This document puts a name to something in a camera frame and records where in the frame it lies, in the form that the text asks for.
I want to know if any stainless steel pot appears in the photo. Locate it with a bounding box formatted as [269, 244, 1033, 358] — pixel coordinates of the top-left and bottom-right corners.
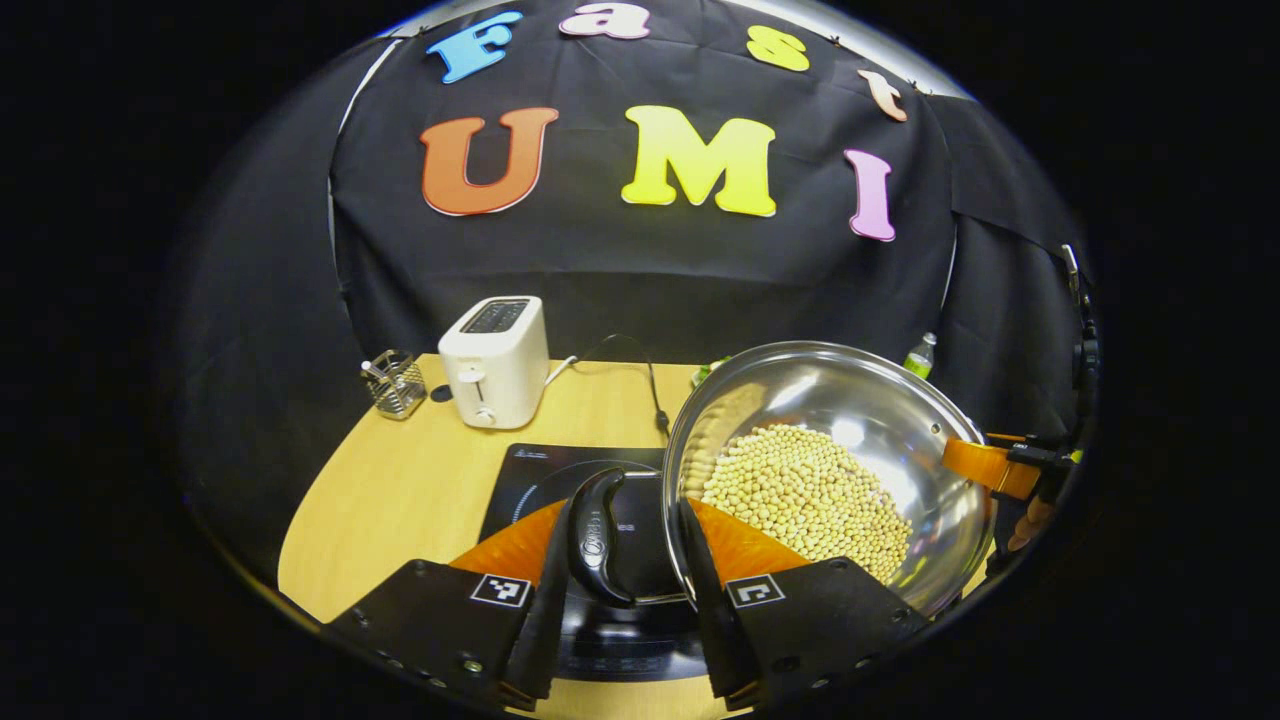
[568, 340, 1001, 619]

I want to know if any black induction cooktop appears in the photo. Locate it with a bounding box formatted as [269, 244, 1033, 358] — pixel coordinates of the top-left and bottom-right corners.
[478, 443, 721, 684]

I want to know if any black power cable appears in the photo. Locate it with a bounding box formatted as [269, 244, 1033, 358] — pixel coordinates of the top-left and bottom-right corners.
[575, 333, 673, 441]

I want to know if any metal wire utensil holder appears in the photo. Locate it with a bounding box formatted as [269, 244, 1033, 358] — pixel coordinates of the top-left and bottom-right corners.
[360, 350, 429, 421]

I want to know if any pile of soybeans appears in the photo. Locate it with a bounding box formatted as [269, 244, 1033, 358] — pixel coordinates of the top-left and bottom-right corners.
[700, 423, 913, 586]

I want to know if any black backdrop cloth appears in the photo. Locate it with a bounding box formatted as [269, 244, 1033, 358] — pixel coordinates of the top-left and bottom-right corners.
[175, 0, 1101, 591]

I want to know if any dark metal stand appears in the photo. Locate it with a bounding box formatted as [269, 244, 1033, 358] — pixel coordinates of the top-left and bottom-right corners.
[1060, 243, 1103, 401]

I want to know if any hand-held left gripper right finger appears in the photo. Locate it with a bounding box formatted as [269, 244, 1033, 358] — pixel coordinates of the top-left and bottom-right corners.
[678, 497, 931, 713]

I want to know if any white toaster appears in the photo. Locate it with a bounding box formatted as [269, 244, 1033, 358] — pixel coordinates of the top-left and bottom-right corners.
[438, 295, 551, 431]

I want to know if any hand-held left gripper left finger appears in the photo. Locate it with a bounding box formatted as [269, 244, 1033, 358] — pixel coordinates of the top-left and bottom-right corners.
[325, 497, 576, 713]

